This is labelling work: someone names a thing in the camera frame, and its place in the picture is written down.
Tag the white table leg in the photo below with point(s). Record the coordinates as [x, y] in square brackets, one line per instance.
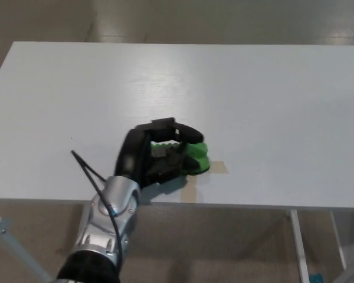
[299, 250]
[338, 241]

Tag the green whiteboard eraser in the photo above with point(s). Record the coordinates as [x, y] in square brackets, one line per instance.
[199, 157]

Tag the teal perforated object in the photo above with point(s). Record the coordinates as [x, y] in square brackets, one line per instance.
[317, 278]

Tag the beige masking tape mark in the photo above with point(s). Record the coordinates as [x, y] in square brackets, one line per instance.
[218, 168]

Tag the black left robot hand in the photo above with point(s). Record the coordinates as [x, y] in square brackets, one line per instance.
[132, 156]

